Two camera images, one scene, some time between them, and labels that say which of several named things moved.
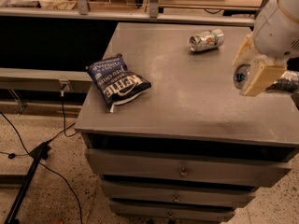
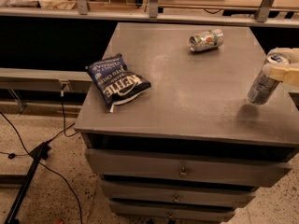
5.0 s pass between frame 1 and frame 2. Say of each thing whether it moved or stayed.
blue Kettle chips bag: stayed
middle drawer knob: stayed
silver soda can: stayed
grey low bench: stayed
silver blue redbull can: moved
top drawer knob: stayed
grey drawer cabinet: stayed
